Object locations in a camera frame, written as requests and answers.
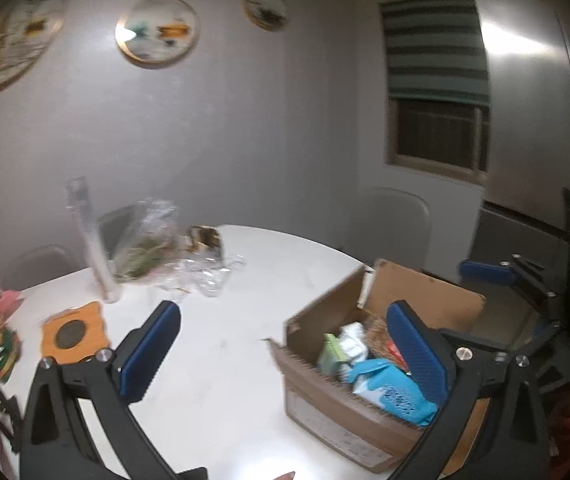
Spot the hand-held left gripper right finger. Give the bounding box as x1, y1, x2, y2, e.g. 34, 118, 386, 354
386, 300, 550, 480

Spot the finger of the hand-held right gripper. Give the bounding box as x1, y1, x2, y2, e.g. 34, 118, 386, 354
459, 255, 562, 307
440, 309, 570, 392

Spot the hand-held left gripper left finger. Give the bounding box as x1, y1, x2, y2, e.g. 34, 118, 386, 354
19, 301, 209, 480

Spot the blue cracker packet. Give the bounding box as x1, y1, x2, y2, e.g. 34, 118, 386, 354
346, 357, 440, 428

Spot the small green packet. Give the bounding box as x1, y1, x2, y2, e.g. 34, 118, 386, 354
316, 334, 353, 376

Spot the cardboard box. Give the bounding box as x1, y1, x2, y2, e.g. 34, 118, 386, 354
264, 259, 487, 475

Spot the orange wooden coaster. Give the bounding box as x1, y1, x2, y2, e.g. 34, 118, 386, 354
41, 301, 112, 365

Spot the crumpled clear plastic wrap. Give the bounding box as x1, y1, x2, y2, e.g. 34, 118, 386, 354
157, 252, 247, 301

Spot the grey chair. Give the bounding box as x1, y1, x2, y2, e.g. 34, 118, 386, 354
4, 245, 83, 292
96, 204, 138, 261
347, 187, 433, 268

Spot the clear bag of vegetables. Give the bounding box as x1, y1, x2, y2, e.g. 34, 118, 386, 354
111, 198, 181, 282

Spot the clear plastic wrap roll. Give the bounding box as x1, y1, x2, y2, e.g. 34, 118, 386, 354
66, 176, 123, 303

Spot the crumpled foil packet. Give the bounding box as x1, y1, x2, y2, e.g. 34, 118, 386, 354
186, 226, 226, 266

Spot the window with striped blind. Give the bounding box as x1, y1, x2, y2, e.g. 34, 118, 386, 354
379, 0, 490, 186

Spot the medium round wall picture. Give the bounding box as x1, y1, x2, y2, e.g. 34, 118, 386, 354
115, 0, 202, 68

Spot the small round wall picture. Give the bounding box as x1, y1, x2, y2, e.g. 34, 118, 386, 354
243, 0, 290, 32

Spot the large round wall picture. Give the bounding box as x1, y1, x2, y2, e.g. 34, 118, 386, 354
0, 0, 68, 90

